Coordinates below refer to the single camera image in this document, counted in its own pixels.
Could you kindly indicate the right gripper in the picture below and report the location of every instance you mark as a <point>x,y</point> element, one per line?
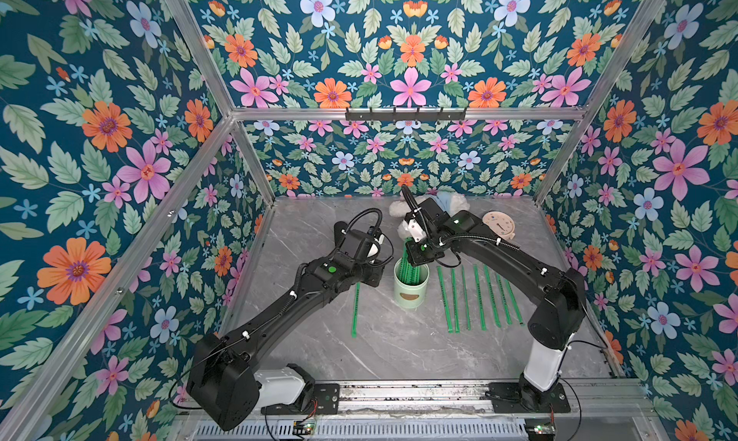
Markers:
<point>424,252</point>

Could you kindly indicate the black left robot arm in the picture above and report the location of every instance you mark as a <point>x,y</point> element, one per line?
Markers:
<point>227,379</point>

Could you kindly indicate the light green storage cup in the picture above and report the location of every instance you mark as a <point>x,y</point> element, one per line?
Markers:
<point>406,297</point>

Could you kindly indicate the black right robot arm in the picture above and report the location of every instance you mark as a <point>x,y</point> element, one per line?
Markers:
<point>558,296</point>

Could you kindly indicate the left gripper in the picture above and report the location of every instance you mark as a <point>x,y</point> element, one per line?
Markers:
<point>377,266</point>

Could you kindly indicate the bundle of green wrapped straws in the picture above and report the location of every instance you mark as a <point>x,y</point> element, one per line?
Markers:
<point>408,273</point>

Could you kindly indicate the white vented cable duct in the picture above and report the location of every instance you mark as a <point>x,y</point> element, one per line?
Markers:
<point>366,429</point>

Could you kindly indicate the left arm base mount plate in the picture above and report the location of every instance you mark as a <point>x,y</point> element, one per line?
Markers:
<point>321,399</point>

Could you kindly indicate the black wall hook rack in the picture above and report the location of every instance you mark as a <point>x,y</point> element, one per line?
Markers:
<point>411,114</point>

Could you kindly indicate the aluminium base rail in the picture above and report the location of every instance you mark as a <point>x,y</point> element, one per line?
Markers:
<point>587,397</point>

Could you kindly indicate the white plush teddy bear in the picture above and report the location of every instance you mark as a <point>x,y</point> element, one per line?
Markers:
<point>449,202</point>

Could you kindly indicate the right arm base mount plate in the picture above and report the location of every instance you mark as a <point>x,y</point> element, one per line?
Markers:
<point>512,398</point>

